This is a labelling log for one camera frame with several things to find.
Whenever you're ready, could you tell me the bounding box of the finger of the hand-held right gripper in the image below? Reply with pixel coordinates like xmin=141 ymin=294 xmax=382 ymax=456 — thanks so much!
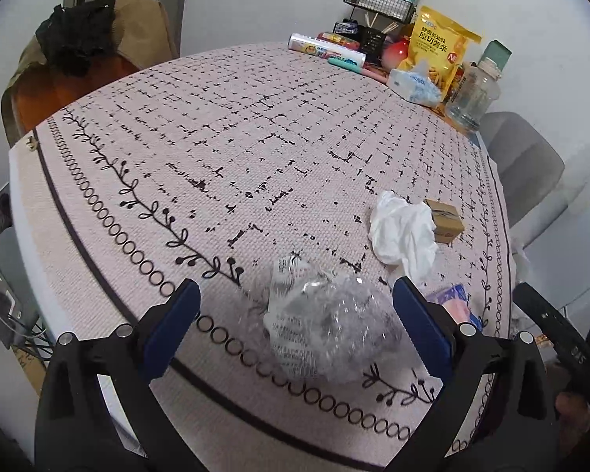
xmin=513 ymin=282 xmax=564 ymax=337

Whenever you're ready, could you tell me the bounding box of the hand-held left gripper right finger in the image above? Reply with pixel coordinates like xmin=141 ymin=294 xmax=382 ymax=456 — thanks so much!
xmin=391 ymin=275 xmax=557 ymax=472

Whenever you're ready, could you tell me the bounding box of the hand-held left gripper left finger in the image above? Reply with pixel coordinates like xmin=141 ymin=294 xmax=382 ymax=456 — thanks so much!
xmin=34 ymin=278 xmax=202 ymax=472

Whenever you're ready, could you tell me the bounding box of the white tissue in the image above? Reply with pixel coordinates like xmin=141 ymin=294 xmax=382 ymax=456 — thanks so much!
xmin=368 ymin=190 xmax=439 ymax=284

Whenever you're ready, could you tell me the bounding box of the clear plastic wrapper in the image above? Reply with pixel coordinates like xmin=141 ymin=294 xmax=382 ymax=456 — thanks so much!
xmin=261 ymin=251 xmax=415 ymax=385

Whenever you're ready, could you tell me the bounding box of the blue wrapper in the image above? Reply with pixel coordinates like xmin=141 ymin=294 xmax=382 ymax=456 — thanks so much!
xmin=424 ymin=282 xmax=483 ymax=331

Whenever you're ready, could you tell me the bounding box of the small cardboard box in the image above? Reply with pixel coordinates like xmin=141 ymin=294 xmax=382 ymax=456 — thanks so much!
xmin=423 ymin=197 xmax=466 ymax=245

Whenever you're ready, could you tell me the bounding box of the grey upholstered chair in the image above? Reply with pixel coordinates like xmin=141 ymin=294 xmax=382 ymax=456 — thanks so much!
xmin=479 ymin=111 xmax=566 ymax=238

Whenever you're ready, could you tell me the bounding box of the grey stool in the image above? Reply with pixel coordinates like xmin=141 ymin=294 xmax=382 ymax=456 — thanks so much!
xmin=0 ymin=227 xmax=50 ymax=351

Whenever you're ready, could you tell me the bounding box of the clear plastic jug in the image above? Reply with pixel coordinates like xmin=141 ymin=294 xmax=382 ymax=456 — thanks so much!
xmin=444 ymin=56 xmax=502 ymax=131

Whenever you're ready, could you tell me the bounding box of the blue tissue pack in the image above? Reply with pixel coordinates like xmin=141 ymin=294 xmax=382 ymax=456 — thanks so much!
xmin=386 ymin=59 xmax=444 ymax=108

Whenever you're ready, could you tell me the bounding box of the tall green box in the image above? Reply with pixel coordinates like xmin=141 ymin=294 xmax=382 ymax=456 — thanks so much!
xmin=482 ymin=39 xmax=513 ymax=72

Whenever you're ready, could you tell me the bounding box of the red round object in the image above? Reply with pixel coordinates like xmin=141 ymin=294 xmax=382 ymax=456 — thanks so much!
xmin=380 ymin=39 xmax=410 ymax=71

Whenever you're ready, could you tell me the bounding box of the yellow snack bag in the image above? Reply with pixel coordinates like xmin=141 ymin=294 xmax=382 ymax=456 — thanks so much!
xmin=405 ymin=5 xmax=483 ymax=102

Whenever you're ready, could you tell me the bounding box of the white roll package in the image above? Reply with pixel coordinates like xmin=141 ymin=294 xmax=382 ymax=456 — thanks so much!
xmin=288 ymin=33 xmax=367 ymax=66

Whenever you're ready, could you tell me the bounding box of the red snack packet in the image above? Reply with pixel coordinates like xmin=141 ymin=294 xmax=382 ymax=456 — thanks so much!
xmin=317 ymin=31 xmax=363 ymax=50

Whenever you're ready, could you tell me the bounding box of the wooden chair with clothes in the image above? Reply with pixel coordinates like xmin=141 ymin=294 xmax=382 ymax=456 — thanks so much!
xmin=1 ymin=0 xmax=181 ymax=131

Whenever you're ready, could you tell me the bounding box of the black garment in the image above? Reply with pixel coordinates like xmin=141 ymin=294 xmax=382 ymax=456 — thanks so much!
xmin=35 ymin=0 xmax=118 ymax=78

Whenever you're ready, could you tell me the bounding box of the black wire rack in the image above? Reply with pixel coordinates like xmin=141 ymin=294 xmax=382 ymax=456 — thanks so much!
xmin=333 ymin=0 xmax=418 ymax=61

